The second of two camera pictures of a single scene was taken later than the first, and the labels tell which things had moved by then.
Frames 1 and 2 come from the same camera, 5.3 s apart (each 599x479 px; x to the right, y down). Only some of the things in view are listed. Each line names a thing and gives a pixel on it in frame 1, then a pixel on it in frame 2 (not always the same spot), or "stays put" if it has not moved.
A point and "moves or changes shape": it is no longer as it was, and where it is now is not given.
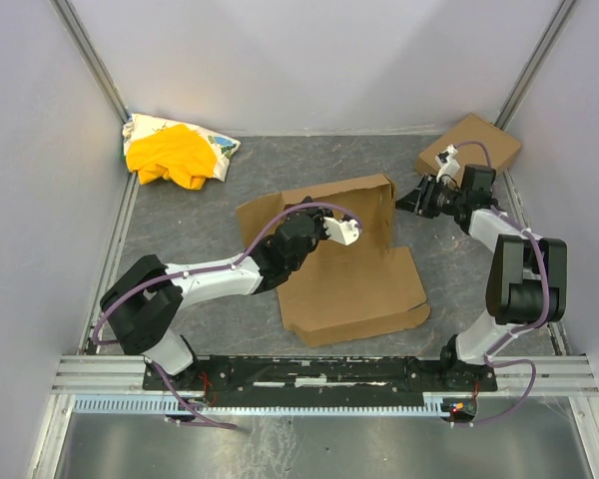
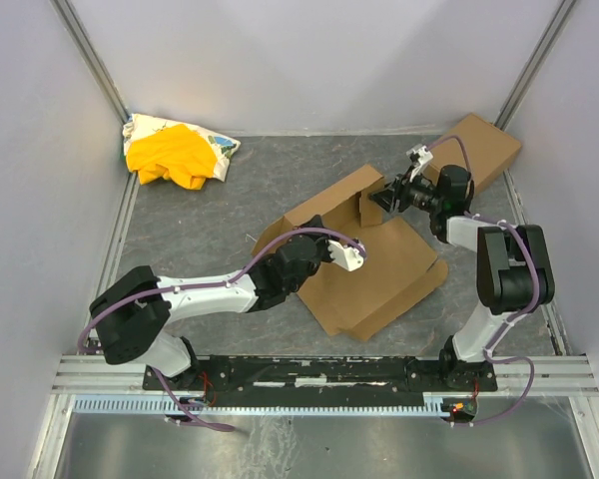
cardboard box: [343, 291] moves or changes shape
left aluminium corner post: [85, 47] stays put
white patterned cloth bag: [139, 126] stays put
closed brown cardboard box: [502, 147] stays put
